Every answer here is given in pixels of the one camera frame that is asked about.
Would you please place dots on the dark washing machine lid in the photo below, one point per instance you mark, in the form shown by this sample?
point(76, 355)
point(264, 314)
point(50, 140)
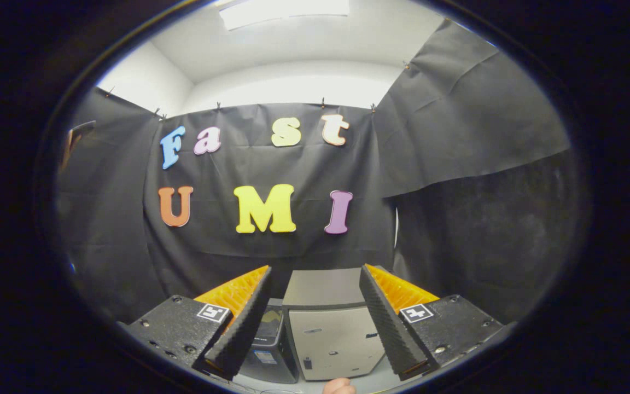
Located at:
point(272, 323)

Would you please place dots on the grey washing machine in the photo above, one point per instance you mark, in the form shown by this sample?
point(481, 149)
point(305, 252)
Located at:
point(271, 364)

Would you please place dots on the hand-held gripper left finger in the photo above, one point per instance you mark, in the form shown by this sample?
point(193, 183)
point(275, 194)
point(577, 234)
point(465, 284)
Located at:
point(244, 323)

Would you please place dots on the beige cabinet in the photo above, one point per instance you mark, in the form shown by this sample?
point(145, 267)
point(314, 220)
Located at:
point(331, 339)

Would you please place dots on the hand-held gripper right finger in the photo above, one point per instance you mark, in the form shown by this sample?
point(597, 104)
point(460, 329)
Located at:
point(389, 323)

